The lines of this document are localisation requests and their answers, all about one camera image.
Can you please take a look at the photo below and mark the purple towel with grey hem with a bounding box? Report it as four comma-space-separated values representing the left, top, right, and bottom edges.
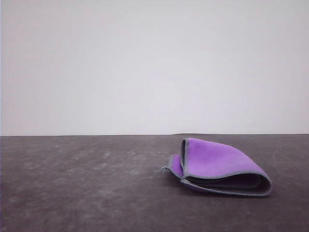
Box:
161, 137, 272, 198

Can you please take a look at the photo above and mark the grey table cloth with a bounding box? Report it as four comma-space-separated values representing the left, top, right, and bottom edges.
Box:
0, 133, 309, 232

